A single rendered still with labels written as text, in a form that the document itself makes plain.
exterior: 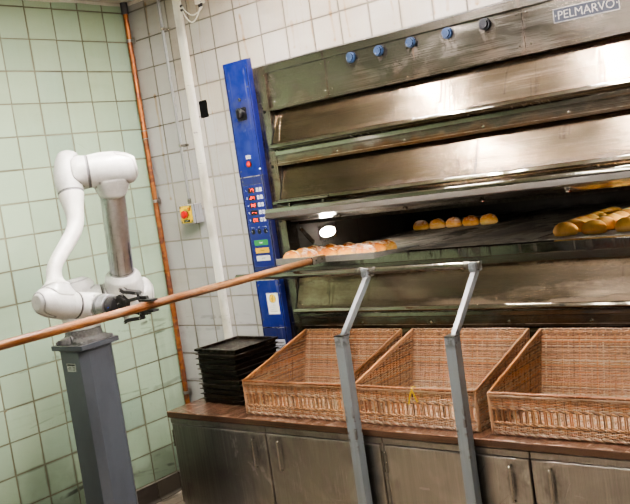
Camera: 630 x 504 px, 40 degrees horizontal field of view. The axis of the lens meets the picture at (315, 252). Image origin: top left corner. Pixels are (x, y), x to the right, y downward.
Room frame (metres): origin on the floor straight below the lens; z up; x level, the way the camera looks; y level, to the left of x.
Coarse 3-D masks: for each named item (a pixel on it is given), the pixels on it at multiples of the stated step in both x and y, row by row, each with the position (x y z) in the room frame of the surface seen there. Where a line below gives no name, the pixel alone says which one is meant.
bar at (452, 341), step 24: (408, 264) 3.30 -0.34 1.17; (432, 264) 3.23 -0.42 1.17; (456, 264) 3.16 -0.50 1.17; (480, 264) 3.12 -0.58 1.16; (360, 288) 3.39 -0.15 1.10; (336, 336) 3.25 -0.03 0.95; (456, 336) 2.94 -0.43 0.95; (456, 360) 2.93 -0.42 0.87; (456, 384) 2.94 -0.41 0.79; (456, 408) 2.95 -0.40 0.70; (360, 432) 3.26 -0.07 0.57; (360, 456) 3.24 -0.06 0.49; (360, 480) 3.24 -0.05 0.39
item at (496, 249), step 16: (560, 240) 3.32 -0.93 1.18; (576, 240) 3.25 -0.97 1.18; (592, 240) 3.21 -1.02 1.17; (608, 240) 3.18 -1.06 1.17; (624, 240) 3.14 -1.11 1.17; (384, 256) 3.81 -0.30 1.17; (400, 256) 3.76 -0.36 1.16; (416, 256) 3.71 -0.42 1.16; (432, 256) 3.66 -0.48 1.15; (448, 256) 3.61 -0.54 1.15; (464, 256) 3.56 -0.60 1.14; (480, 256) 3.51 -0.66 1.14
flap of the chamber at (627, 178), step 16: (592, 176) 3.05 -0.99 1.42; (608, 176) 3.01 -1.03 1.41; (624, 176) 2.97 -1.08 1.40; (448, 192) 3.42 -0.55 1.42; (464, 192) 3.37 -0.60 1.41; (480, 192) 3.33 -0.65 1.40; (496, 192) 3.28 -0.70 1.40; (512, 192) 3.28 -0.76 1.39; (528, 192) 3.29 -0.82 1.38; (544, 192) 3.30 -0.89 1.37; (560, 192) 3.31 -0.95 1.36; (320, 208) 3.83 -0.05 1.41; (336, 208) 3.77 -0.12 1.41; (352, 208) 3.71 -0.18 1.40; (368, 208) 3.70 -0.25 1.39; (384, 208) 3.71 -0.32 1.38; (400, 208) 3.73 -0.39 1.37; (416, 208) 3.74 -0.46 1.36
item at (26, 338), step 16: (256, 272) 3.49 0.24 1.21; (272, 272) 3.55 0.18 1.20; (208, 288) 3.27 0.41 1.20; (224, 288) 3.34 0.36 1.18; (144, 304) 3.03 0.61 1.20; (160, 304) 3.08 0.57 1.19; (80, 320) 2.82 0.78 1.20; (96, 320) 2.86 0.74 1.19; (16, 336) 2.64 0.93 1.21; (32, 336) 2.67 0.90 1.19; (48, 336) 2.72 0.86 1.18
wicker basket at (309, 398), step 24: (312, 336) 4.06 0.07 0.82; (360, 336) 3.88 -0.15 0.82; (384, 336) 3.80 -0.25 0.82; (288, 360) 3.98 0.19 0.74; (312, 360) 4.03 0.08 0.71; (360, 360) 3.86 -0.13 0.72; (264, 384) 3.66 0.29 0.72; (288, 384) 3.57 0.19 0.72; (312, 384) 3.49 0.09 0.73; (336, 384) 3.41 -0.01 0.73; (264, 408) 3.76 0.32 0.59; (288, 408) 3.59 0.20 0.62; (312, 408) 3.50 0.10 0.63; (336, 408) 3.42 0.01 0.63
